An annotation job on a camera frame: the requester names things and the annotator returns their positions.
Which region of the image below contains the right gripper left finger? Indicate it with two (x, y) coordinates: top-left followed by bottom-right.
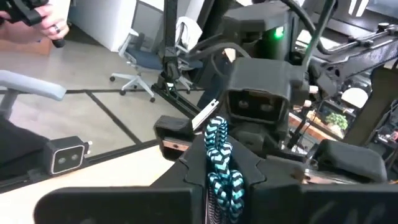
(34, 133), (208, 224)

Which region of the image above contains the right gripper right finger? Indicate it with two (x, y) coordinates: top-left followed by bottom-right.
(231, 136), (398, 224)

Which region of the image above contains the teal braided cable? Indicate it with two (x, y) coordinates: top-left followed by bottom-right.
(203, 116), (246, 224)

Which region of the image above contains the white office chair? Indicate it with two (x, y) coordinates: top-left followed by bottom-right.
(109, 15), (205, 103)

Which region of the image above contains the green potted plant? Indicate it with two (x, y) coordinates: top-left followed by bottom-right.
(325, 112), (349, 138)

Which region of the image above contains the white cabinet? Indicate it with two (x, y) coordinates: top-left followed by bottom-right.
(67, 0), (139, 53)

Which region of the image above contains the grey armrest chair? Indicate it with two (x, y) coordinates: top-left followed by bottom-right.
(0, 70), (68, 181)

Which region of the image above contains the person's hand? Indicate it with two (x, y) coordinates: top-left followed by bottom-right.
(0, 2), (70, 41)

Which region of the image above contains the brown cardboard box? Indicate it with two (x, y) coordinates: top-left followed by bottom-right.
(0, 21), (53, 56)

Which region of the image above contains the black table-level camera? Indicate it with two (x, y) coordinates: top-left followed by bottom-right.
(43, 136), (93, 175)

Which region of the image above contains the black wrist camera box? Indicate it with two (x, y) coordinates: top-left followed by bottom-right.
(225, 57), (308, 125)

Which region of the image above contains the black leader handle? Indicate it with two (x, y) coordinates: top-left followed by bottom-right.
(0, 0), (66, 49)

